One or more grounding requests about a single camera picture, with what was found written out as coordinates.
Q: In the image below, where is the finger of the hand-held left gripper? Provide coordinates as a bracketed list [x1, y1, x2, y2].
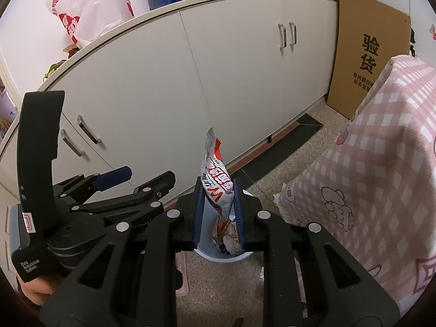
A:
[53, 166, 133, 208]
[70, 170, 176, 229]

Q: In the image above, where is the flat cardboard box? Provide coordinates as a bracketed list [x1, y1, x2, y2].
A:
[326, 0, 412, 120]

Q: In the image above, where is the white plastic bag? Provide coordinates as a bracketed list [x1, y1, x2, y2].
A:
[46, 0, 135, 50]

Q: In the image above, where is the crumpled snack wrapper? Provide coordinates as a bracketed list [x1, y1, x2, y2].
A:
[213, 216, 246, 257]

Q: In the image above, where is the person's left hand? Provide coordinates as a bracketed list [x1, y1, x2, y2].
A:
[16, 271, 63, 307]

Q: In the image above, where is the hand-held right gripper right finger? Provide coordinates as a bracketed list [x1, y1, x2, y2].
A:
[232, 178, 401, 327]

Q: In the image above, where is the long white cabinet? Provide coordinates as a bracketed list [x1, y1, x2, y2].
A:
[0, 0, 340, 273]

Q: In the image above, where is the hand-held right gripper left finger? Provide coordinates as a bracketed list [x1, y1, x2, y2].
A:
[39, 176, 207, 327]

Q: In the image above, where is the small green item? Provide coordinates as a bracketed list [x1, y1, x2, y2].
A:
[44, 59, 67, 80]

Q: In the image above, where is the pink checked bedsheet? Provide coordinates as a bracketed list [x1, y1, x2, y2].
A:
[272, 54, 436, 317]

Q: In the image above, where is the white and red snack wrapper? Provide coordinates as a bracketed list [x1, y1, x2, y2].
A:
[199, 127, 236, 237]

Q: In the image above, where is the white trash bin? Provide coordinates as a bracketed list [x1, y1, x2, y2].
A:
[193, 191, 264, 264]

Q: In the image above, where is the pink slipper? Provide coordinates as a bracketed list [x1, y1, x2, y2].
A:
[175, 251, 190, 297]

